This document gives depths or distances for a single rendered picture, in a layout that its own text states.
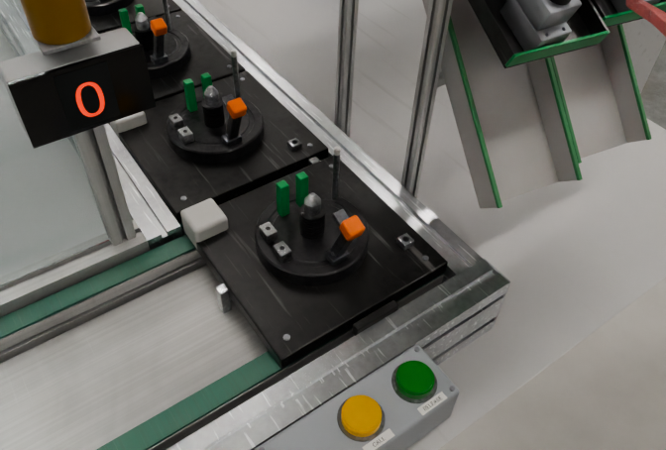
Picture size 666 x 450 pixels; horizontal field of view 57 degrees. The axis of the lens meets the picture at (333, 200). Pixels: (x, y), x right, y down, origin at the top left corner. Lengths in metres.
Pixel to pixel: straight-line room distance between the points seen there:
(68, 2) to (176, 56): 0.51
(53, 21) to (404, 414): 0.49
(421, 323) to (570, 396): 0.22
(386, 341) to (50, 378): 0.38
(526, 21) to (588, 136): 0.29
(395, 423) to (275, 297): 0.19
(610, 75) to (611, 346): 0.38
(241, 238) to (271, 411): 0.22
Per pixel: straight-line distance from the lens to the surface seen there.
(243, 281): 0.73
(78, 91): 0.61
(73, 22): 0.58
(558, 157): 0.86
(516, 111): 0.85
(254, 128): 0.90
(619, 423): 0.84
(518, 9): 0.71
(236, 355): 0.74
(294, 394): 0.67
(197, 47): 1.13
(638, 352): 0.91
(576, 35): 0.77
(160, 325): 0.77
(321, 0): 1.51
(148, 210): 0.85
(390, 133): 1.10
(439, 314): 0.72
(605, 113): 0.97
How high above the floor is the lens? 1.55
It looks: 45 degrees down
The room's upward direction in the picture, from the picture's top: 3 degrees clockwise
